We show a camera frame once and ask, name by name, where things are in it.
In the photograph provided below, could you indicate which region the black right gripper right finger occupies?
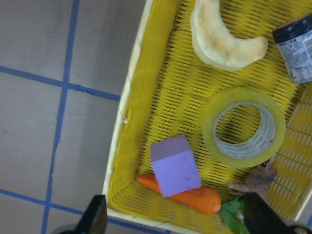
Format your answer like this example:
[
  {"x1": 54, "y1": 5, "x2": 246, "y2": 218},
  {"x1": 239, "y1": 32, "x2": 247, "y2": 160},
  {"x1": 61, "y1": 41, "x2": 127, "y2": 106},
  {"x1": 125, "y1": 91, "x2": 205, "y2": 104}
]
[{"x1": 243, "y1": 193, "x2": 312, "y2": 234}]

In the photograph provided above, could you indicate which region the yellow plastic basket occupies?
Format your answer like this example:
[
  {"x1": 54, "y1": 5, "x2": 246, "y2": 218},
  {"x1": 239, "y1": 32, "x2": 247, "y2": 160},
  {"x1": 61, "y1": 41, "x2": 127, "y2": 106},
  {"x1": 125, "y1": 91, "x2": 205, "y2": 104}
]
[{"x1": 103, "y1": 0, "x2": 312, "y2": 234}]

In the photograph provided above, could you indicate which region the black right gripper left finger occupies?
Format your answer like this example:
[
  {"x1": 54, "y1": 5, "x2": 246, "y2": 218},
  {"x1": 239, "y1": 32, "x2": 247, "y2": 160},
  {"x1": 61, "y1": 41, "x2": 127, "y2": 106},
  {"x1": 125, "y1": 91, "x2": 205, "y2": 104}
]
[{"x1": 60, "y1": 195, "x2": 107, "y2": 234}]

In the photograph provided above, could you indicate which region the pale croissant toy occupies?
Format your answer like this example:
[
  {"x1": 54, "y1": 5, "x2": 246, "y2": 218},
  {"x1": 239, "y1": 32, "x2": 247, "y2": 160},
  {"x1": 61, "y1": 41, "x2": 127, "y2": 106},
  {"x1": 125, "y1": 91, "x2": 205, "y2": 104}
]
[{"x1": 190, "y1": 0, "x2": 268, "y2": 72}]

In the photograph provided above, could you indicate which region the orange toy carrot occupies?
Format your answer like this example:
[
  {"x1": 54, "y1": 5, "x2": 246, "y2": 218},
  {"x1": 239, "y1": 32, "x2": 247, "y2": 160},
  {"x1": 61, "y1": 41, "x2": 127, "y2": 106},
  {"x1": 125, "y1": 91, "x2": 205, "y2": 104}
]
[{"x1": 136, "y1": 174, "x2": 222, "y2": 214}]

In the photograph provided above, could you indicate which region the brown dried leaf toy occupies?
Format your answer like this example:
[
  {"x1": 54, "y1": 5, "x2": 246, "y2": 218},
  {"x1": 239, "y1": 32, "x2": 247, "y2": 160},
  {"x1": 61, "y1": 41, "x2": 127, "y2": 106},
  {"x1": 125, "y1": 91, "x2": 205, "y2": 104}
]
[{"x1": 219, "y1": 162, "x2": 278, "y2": 234}]

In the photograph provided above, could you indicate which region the black-lidded gum jar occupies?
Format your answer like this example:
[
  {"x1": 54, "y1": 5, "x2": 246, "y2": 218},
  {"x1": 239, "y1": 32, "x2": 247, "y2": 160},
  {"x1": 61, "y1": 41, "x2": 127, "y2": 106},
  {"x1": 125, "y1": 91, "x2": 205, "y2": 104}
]
[{"x1": 272, "y1": 14, "x2": 312, "y2": 84}]

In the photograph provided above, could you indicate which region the purple foam cube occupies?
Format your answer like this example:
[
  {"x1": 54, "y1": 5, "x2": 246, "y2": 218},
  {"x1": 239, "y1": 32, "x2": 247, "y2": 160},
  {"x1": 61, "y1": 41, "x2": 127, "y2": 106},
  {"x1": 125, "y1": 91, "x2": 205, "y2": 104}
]
[{"x1": 150, "y1": 135, "x2": 201, "y2": 197}]

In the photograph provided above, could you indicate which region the yellow clear tape roll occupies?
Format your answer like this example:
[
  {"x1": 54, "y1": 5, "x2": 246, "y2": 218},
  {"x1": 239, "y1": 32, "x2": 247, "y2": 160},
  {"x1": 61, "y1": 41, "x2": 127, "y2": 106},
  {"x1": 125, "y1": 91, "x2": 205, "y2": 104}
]
[{"x1": 199, "y1": 87, "x2": 286, "y2": 168}]

